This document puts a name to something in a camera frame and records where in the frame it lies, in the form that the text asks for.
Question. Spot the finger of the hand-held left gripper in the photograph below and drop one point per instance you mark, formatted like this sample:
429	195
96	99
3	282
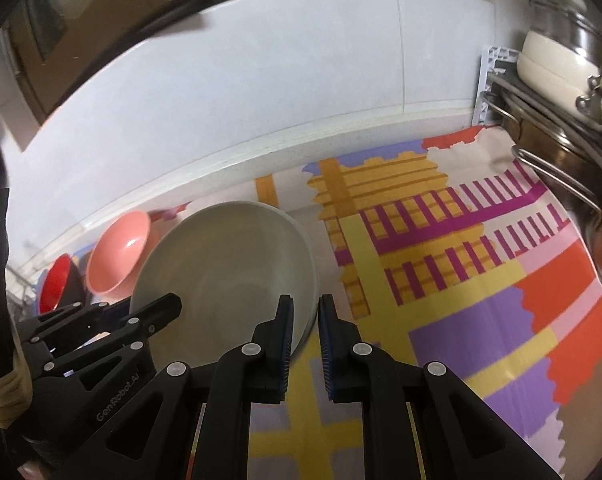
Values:
146	307
116	347

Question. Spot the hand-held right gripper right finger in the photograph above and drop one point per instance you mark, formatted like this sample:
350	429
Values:
327	347

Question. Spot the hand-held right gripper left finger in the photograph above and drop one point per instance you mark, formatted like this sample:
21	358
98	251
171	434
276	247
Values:
285	345

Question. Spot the white bowl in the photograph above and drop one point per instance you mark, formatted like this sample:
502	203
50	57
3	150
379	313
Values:
221	260

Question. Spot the pink bowl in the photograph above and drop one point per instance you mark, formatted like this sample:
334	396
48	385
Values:
116	255

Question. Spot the red and black bowl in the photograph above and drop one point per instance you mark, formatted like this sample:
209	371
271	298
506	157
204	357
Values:
53	285

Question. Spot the colourful patterned table mat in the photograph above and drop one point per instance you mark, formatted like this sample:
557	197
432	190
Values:
456	340

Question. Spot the brown wooden cabinet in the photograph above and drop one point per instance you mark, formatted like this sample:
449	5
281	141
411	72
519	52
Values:
81	20

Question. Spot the copper-toned steel pot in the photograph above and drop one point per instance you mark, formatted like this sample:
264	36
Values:
551	141

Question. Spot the white plastic board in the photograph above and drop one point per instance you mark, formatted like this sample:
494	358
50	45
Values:
488	85

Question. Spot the stainless steel pot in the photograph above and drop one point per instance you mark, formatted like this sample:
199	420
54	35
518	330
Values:
506	82

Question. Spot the cream pot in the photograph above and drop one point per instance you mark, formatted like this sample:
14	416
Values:
551	62

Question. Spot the steel pot with lid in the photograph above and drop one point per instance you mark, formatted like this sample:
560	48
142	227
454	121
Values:
576	27

